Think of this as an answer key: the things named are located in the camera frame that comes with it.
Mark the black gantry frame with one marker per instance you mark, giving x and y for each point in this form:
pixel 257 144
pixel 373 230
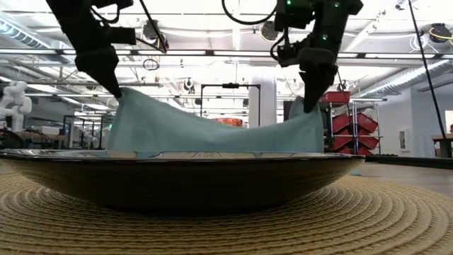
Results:
pixel 230 85

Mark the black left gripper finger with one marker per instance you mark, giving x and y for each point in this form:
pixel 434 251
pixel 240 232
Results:
pixel 109 83

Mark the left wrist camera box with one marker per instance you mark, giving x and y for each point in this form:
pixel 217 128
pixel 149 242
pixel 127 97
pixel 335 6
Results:
pixel 122 35

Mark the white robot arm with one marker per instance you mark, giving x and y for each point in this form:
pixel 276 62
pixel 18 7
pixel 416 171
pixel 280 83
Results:
pixel 16 95

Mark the white pillar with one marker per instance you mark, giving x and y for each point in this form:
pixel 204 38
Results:
pixel 263 106

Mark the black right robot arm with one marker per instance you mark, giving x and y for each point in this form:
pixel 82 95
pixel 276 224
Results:
pixel 329 21

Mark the round woven straw placemat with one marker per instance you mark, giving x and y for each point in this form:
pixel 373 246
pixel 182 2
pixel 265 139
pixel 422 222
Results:
pixel 226 233

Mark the rack with red bins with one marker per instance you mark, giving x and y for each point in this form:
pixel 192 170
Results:
pixel 366 124

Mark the black aluminium table frame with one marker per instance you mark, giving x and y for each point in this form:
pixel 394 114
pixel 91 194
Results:
pixel 407 161

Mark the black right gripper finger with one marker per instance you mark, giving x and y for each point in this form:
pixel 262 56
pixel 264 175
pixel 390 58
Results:
pixel 313 90

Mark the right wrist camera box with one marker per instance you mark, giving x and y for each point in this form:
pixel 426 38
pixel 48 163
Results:
pixel 288 55

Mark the patterned ceramic bowl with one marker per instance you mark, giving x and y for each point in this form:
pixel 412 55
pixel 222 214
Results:
pixel 177 180

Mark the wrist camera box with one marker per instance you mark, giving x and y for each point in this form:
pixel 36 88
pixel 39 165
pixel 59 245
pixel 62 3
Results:
pixel 122 35
pixel 288 55

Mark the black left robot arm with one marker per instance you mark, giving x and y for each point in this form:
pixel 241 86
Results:
pixel 78 25

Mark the orange faceted plastic cup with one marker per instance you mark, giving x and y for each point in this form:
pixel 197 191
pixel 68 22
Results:
pixel 228 122

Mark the wooden desk with black legs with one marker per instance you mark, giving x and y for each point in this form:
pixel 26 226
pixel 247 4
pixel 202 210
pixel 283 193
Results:
pixel 442 139

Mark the teal cloth napkin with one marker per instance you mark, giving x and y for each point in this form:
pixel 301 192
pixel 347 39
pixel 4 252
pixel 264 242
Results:
pixel 212 138

